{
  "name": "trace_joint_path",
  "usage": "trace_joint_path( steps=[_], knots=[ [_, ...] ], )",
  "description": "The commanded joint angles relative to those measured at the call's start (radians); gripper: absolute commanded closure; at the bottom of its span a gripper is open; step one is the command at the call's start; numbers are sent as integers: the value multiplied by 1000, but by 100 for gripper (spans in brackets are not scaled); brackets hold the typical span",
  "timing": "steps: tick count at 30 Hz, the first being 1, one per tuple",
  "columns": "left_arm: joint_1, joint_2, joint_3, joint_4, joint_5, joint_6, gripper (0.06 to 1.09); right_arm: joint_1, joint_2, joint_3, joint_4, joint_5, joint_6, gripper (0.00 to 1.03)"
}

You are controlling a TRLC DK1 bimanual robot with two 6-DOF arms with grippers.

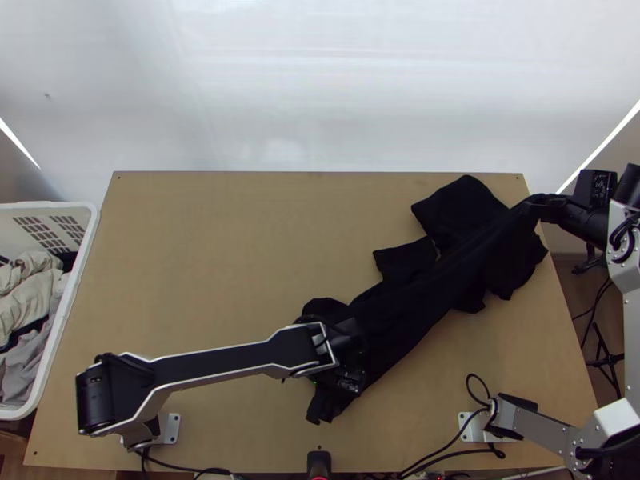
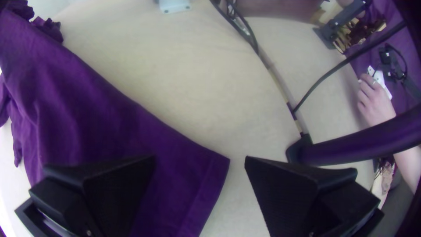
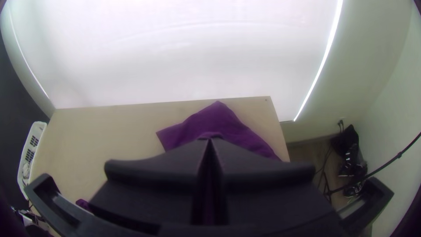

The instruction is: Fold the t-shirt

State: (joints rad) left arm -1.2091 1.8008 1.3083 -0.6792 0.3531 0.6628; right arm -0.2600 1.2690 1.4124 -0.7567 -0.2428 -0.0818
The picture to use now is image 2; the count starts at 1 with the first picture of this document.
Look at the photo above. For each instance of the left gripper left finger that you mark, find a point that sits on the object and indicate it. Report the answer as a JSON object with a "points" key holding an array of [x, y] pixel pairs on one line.
{"points": [[105, 197]]}

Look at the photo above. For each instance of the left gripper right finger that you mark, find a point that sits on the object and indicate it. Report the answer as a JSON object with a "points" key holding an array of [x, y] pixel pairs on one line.
{"points": [[302, 200]]}

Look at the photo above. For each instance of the dark t-shirt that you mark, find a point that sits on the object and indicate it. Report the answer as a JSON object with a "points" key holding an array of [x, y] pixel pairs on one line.
{"points": [[82, 105]]}

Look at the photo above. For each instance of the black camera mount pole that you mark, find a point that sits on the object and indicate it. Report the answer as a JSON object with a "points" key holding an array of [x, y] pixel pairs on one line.
{"points": [[361, 145]]}

